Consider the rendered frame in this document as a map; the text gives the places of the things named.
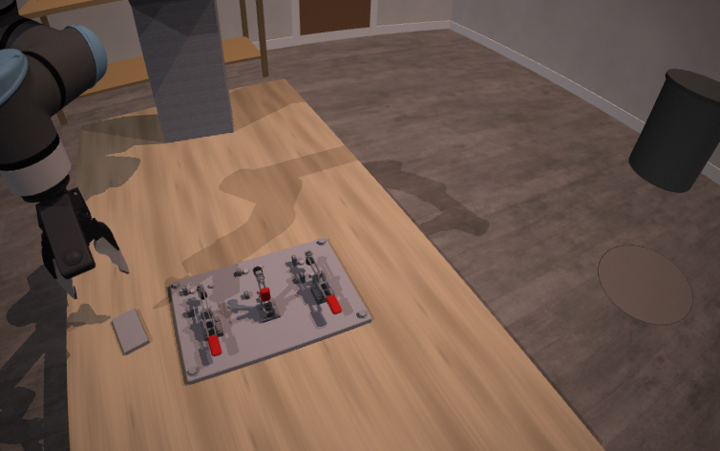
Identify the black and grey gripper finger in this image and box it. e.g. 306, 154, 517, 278
41, 241, 77, 300
89, 218, 129, 274

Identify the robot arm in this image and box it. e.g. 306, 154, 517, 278
0, 0, 108, 279

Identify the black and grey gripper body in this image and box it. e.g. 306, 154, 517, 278
22, 174, 95, 252

